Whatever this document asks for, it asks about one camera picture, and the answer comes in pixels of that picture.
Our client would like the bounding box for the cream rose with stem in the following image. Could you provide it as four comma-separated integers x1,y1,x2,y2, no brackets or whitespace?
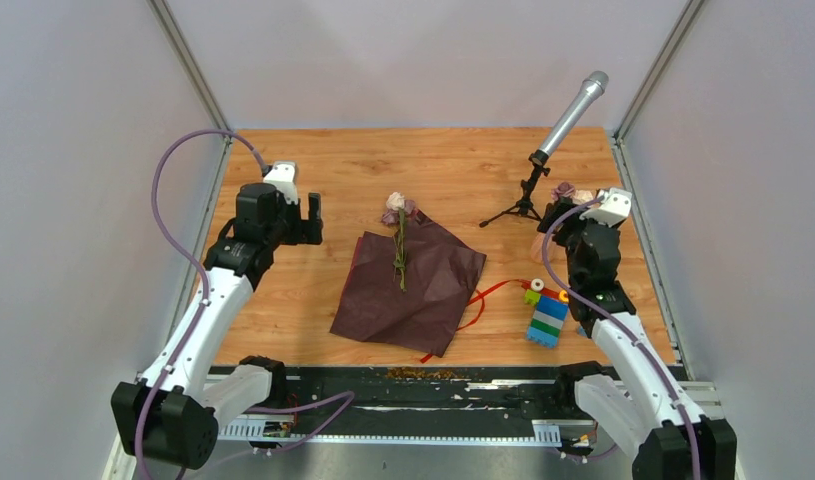
571,190,594,205

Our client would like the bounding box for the mauve rose with stem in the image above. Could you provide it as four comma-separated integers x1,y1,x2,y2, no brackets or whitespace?
551,182,577,203

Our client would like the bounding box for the red ribbon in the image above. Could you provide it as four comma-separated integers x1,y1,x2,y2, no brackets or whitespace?
418,278,534,366

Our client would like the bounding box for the mauve rose stem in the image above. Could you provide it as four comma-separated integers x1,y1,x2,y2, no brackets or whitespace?
404,199,420,218
381,209,400,226

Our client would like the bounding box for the maroon flower bouquet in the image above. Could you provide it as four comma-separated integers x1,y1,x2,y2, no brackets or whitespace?
330,211,487,357

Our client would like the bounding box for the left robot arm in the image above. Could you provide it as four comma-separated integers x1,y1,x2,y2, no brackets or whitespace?
111,182,323,470

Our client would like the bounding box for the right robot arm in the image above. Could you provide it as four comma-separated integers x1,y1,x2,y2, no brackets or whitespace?
538,190,737,479

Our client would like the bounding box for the pink ribbed vase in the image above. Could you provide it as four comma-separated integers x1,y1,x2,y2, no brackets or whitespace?
530,232,556,265

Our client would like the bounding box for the black tripod stand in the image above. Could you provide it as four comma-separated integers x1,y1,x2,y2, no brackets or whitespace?
479,150,550,228

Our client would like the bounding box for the colourful toy block stack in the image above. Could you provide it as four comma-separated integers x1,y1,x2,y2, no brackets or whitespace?
524,278,569,349

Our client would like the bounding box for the silver microphone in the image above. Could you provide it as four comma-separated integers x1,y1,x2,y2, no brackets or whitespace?
538,70,609,158

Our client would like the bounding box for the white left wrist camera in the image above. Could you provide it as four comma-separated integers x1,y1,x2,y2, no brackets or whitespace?
263,161,299,205

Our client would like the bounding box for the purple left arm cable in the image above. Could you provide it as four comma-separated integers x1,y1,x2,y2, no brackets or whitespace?
133,129,270,480

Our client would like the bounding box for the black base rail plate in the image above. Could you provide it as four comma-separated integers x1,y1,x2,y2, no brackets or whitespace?
221,364,620,440

